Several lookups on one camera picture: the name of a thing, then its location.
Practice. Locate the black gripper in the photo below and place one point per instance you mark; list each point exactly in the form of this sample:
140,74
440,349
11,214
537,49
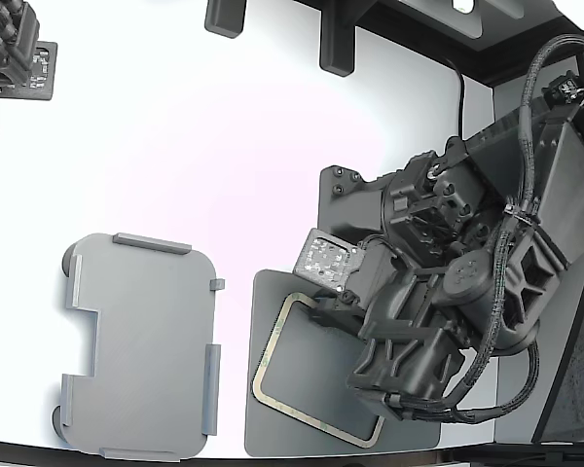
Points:
409,350

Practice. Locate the beige rectangular frame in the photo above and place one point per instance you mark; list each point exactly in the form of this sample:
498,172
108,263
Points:
321,423

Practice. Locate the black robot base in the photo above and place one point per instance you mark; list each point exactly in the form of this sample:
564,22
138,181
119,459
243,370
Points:
336,209

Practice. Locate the grey rectangular mat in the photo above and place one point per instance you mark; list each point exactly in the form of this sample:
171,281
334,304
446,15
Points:
272,438

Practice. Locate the black labelled plate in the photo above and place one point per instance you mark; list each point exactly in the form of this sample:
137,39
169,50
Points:
46,73

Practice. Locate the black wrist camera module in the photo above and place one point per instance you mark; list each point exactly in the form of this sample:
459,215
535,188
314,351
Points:
328,260

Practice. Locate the grey frame holder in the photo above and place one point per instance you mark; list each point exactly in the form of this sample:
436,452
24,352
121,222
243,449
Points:
146,340

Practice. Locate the long black bracket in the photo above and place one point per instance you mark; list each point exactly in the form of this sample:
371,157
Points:
338,44

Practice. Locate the short black bracket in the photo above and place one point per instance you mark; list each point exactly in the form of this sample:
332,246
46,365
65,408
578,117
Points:
226,17

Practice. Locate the black border rail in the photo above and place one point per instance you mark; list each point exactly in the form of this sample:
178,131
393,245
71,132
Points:
516,53

